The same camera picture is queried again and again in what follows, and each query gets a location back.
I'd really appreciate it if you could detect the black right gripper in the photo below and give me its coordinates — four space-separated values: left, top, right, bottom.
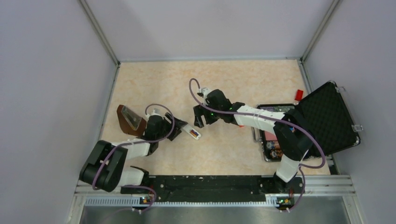
194 101 223 127

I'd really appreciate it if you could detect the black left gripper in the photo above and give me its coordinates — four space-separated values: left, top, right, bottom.
156 112 187 140

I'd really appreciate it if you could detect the orange battery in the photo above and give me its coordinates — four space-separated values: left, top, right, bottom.
190 130 199 138

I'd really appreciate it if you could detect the white remote control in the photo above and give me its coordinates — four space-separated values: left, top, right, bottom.
182 124 201 140

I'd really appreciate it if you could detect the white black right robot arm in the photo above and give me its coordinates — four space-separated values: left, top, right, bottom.
194 87 314 192

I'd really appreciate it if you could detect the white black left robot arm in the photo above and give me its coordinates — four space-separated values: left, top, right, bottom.
79 112 187 193

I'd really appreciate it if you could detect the brown round object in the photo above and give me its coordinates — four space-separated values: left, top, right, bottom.
116 105 147 137

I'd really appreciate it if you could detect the pink card box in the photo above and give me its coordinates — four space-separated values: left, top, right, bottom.
262 131 277 142

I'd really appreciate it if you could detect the red toy brick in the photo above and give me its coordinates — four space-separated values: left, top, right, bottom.
294 89 304 102

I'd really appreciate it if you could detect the black poker chip case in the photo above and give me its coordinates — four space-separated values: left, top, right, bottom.
256 81 361 156

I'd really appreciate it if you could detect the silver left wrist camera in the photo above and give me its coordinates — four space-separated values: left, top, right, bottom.
145 107 162 119

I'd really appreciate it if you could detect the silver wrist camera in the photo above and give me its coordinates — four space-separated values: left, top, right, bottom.
197 87 212 98
145 107 162 119

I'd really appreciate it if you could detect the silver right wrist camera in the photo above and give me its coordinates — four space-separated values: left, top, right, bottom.
197 87 212 98

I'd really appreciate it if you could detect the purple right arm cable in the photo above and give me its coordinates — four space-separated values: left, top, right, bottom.
189 77 327 211

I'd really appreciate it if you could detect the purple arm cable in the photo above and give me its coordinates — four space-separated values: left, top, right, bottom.
91 103 176 214
189 77 327 211

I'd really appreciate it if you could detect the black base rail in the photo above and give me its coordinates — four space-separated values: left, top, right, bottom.
119 175 305 204

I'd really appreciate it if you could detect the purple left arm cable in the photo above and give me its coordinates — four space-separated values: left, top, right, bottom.
91 103 176 214

